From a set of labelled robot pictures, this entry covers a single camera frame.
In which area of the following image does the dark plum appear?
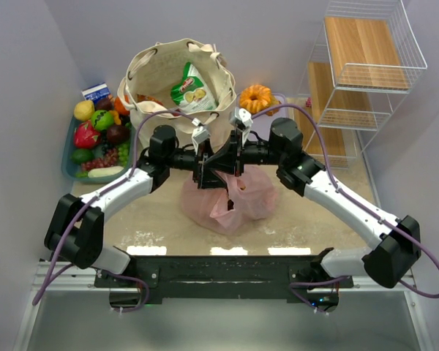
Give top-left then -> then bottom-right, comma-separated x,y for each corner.
94,97 -> 113,111

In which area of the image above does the pale white cucumber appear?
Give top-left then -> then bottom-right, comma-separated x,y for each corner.
88,166 -> 124,178

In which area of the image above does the lavender food tray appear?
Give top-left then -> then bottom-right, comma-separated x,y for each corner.
248,107 -> 293,141

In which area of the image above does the blue white carton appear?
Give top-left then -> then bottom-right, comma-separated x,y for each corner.
81,83 -> 110,103

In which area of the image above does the large red cookie bag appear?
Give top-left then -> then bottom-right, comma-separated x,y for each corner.
136,94 -> 164,111

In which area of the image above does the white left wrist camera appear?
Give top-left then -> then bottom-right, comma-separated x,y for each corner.
191,118 -> 210,151

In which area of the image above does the aluminium table frame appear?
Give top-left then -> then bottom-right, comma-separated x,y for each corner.
15,269 -> 432,350

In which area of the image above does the white wire shelf rack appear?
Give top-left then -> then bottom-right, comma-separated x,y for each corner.
296,0 -> 429,169

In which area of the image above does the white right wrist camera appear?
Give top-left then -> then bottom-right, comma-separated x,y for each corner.
229,107 -> 253,146

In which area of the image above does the green grape bunch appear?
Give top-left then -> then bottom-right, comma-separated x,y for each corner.
117,141 -> 130,167

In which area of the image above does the cake slice behind bundt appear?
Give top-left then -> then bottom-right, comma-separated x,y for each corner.
266,97 -> 281,116

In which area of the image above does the green white chips bag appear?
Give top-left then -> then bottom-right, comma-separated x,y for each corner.
170,62 -> 217,113

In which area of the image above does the yellow lemon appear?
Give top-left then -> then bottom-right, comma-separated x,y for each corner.
73,100 -> 95,122

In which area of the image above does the pink dragon fruit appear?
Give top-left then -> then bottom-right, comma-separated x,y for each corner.
73,121 -> 101,149

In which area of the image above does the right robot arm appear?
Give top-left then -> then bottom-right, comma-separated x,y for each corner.
203,118 -> 421,288

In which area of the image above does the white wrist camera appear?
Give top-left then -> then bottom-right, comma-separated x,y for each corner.
229,107 -> 253,146
191,118 -> 210,151

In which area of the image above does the teal fruit bin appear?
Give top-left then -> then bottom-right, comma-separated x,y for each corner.
61,118 -> 133,184

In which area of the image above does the red grape bunch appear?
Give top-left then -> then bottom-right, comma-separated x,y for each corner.
80,148 -> 119,172

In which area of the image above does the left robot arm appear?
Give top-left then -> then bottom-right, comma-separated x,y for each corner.
44,125 -> 212,274

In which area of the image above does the orange bundt cake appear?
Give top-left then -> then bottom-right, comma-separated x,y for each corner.
239,84 -> 273,114

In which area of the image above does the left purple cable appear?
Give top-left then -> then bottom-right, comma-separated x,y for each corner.
31,109 -> 202,312

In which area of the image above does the green lime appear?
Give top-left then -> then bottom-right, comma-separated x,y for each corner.
70,148 -> 94,165

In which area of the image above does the orange fruit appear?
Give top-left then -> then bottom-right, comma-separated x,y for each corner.
113,97 -> 130,116

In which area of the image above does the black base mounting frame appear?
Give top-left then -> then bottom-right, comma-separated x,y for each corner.
94,254 -> 353,312

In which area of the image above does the cream canvas tote bag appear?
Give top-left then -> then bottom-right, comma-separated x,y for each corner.
117,39 -> 236,150

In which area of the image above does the green fruit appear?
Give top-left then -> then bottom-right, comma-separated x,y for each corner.
90,110 -> 114,132

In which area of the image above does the pink plastic grocery bag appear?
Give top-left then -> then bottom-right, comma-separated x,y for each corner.
180,166 -> 278,235

